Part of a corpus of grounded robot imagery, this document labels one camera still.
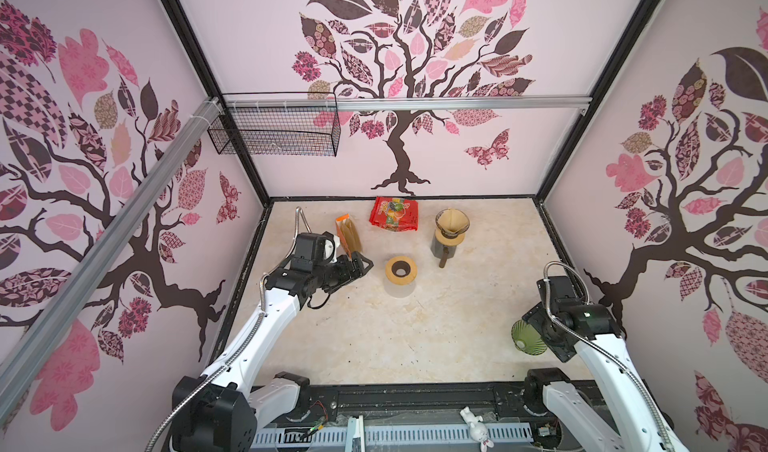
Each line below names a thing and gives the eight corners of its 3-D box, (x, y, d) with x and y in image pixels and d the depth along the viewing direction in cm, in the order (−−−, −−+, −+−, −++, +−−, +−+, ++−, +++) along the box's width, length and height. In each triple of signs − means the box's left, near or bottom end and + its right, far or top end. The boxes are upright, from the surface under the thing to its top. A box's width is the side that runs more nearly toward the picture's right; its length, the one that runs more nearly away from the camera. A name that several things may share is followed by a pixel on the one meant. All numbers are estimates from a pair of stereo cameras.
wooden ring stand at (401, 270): (385, 295, 94) (385, 281, 87) (386, 271, 100) (385, 256, 93) (416, 295, 94) (418, 281, 87) (414, 271, 100) (416, 256, 93)
